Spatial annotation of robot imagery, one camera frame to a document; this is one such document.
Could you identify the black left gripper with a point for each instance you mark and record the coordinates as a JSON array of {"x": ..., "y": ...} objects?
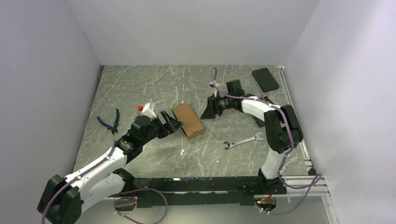
[{"x": 165, "y": 129}]

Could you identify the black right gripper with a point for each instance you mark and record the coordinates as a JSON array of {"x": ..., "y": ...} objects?
[{"x": 212, "y": 108}]

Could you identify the brown cardboard paper box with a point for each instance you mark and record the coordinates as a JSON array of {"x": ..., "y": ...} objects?
[{"x": 192, "y": 126}]

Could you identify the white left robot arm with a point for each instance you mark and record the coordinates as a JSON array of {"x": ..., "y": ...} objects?
[{"x": 64, "y": 199}]

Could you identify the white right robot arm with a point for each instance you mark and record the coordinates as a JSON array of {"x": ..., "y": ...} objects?
[{"x": 282, "y": 129}]

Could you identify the black flat box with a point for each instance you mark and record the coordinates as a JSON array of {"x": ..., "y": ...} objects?
[{"x": 265, "y": 80}]

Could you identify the silver combination wrench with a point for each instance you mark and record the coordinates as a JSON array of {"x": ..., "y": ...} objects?
[{"x": 229, "y": 145}]

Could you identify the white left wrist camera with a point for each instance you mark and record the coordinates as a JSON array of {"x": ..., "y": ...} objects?
[{"x": 147, "y": 110}]

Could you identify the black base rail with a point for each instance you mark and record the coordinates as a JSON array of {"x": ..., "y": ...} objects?
[{"x": 241, "y": 190}]

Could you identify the aluminium frame rail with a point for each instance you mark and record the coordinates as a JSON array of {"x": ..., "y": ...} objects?
[{"x": 295, "y": 185}]

